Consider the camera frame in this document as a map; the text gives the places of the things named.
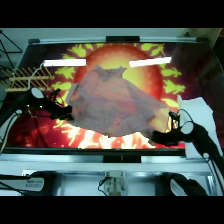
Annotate yellow wooden rack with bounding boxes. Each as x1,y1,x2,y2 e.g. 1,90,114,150
1,65,56,93

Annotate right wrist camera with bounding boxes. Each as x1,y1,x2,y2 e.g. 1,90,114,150
168,111,183,132

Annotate pink checked shirt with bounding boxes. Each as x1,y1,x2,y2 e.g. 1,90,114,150
65,64,170,138

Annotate black cable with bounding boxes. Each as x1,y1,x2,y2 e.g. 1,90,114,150
97,176,112,196

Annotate white garment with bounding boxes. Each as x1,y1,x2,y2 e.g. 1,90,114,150
177,95,218,160

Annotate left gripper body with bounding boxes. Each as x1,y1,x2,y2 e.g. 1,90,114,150
52,104,75,122

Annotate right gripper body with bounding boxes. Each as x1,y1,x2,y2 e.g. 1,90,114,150
151,129,178,148

